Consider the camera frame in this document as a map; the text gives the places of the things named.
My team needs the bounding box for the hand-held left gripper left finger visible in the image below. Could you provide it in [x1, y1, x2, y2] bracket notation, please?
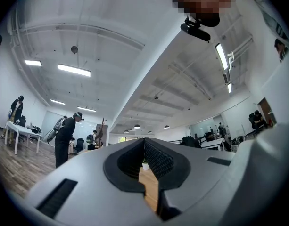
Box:
[24, 137, 168, 226]

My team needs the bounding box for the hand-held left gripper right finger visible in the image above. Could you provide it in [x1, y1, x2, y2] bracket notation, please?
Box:
[144, 137, 237, 226]

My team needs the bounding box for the white office table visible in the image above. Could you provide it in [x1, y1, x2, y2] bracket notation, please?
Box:
[200, 137, 226, 152]
[4, 120, 42, 155]

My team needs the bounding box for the wooden coat rack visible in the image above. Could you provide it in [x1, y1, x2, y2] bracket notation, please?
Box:
[95, 117, 107, 148]

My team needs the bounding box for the brown door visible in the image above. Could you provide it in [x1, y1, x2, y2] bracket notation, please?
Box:
[257, 97, 277, 127]

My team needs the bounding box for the person's head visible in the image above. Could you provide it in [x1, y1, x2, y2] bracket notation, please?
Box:
[172, 0, 237, 28]

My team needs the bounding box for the white printed t-shirt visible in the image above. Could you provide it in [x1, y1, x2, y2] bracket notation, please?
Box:
[248, 0, 289, 41]

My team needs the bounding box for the black head camera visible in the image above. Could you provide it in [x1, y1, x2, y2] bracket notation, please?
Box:
[180, 17, 211, 42]

